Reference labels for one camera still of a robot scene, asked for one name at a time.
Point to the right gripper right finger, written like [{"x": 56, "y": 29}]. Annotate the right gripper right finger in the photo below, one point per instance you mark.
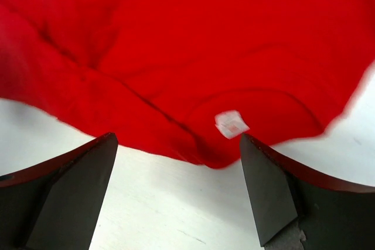
[{"x": 297, "y": 207}]

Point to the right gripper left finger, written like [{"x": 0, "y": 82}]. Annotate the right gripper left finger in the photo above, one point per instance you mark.
[{"x": 55, "y": 204}]

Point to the red t shirt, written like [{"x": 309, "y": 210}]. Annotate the red t shirt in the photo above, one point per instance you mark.
[{"x": 185, "y": 78}]

